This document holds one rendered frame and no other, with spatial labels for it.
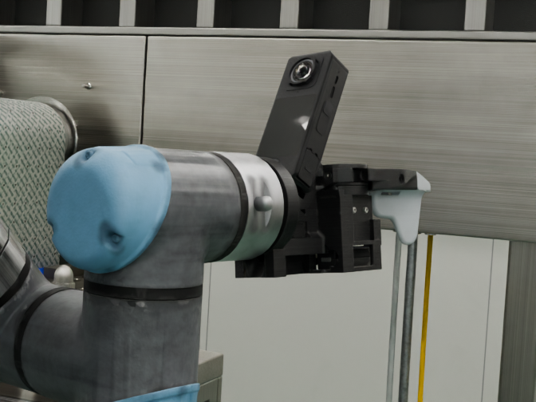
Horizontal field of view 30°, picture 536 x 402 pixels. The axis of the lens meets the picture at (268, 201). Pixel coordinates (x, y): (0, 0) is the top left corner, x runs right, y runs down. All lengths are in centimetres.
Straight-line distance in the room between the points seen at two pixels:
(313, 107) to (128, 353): 24
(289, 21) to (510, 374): 69
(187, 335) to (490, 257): 334
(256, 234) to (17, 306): 17
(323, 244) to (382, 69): 88
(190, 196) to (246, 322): 365
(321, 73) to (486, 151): 82
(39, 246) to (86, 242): 109
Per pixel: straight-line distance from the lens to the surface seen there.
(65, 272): 144
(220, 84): 169
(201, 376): 168
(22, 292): 69
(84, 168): 59
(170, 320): 61
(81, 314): 65
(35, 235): 167
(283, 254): 71
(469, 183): 156
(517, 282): 172
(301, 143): 72
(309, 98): 74
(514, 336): 173
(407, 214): 82
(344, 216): 74
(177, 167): 61
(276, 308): 419
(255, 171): 67
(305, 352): 417
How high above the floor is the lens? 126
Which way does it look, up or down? 3 degrees down
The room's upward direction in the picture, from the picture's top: 3 degrees clockwise
